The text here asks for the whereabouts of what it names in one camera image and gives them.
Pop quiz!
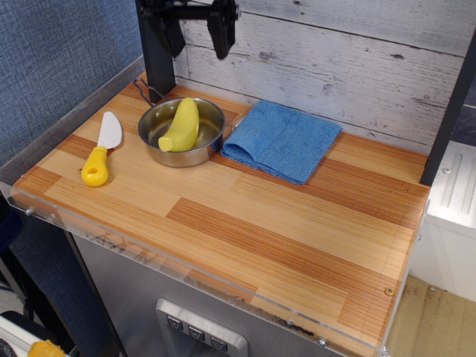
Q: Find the blue folded cloth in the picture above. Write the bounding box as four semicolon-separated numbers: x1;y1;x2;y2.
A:
221;100;341;185

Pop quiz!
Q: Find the yellow black object bottom left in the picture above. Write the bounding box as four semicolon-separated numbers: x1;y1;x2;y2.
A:
1;339;66;357

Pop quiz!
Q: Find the stainless steel pot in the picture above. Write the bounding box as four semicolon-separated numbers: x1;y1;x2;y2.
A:
138;97;226;167

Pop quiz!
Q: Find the white ribbed side appliance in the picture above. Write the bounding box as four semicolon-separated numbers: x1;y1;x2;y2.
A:
409;141;475;301

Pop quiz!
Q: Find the black vertical post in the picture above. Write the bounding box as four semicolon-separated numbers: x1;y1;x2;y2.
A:
419;33;475;187
135;1;176;103

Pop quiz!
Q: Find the yellow handled toy knife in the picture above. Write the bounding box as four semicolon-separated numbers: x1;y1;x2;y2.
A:
81;112;123;187

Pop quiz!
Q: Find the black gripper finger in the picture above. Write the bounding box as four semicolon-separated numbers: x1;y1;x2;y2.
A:
208;13;235;60
158;18;185;58

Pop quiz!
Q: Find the black left vertical post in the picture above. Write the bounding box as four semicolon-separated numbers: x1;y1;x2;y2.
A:
135;1;176;103

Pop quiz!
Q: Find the silver button control panel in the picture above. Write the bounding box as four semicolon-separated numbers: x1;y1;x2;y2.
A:
155;298;248;356

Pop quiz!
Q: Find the clear acrylic table guard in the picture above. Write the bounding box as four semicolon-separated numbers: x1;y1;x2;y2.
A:
1;181;411;356

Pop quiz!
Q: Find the stainless steel cabinet front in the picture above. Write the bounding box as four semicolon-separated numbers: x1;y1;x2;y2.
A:
74;236;333;356

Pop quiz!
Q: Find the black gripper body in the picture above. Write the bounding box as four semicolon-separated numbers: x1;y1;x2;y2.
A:
140;1;239;22

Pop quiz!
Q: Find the black right vertical post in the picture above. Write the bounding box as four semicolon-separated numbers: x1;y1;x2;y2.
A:
419;33;475;187

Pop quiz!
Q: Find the yellow plastic squeeze bottle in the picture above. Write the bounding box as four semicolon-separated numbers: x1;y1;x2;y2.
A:
158;97;199;152

